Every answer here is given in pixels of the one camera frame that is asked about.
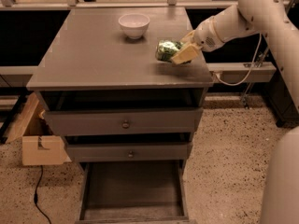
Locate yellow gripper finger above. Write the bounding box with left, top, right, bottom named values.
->
left=170, top=43, right=202, bottom=64
left=180, top=31, right=194, bottom=43

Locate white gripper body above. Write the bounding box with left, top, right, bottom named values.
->
left=193, top=16, right=224, bottom=52

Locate green soda can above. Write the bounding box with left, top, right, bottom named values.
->
left=155, top=40, right=183, bottom=63

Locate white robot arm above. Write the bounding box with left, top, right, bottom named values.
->
left=171, top=0, right=299, bottom=224

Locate top grey drawer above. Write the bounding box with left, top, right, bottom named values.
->
left=45, top=108, right=203, bottom=136

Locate grey drawer cabinet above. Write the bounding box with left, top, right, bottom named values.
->
left=26, top=7, right=215, bottom=224

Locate middle grey drawer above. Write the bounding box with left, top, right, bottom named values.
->
left=66, top=143, right=192, bottom=162

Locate bottom grey open drawer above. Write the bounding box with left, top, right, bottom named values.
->
left=75, top=161, right=197, bottom=224

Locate white ceramic bowl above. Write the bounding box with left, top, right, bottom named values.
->
left=119, top=13, right=150, bottom=39

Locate white cable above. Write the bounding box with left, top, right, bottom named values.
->
left=214, top=33, right=263, bottom=87

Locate black floor cable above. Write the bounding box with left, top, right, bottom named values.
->
left=33, top=165, right=52, bottom=224

